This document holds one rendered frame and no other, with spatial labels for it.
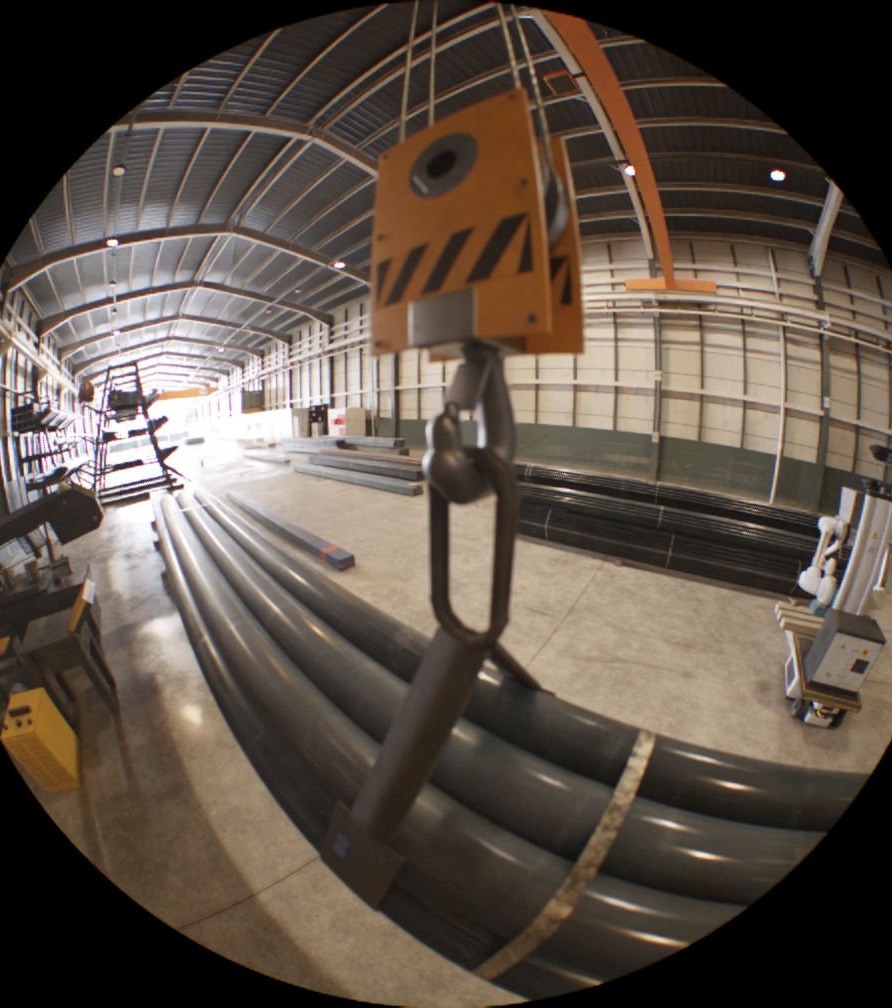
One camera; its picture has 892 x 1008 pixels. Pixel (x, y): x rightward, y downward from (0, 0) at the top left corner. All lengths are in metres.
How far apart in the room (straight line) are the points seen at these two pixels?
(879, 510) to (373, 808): 3.41
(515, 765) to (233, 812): 1.98
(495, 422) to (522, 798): 0.55
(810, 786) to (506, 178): 0.98
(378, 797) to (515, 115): 0.83
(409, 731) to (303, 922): 1.71
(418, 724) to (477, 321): 0.47
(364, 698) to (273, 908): 1.63
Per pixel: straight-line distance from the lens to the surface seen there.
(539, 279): 0.29
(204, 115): 9.97
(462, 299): 0.32
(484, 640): 0.42
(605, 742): 0.68
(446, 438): 0.31
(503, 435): 0.39
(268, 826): 2.28
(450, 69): 9.51
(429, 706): 0.47
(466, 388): 0.35
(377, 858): 0.62
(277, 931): 2.12
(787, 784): 0.80
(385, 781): 0.54
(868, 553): 3.42
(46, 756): 2.95
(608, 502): 5.06
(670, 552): 4.93
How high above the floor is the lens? 1.98
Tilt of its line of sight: 16 degrees down
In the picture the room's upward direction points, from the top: straight up
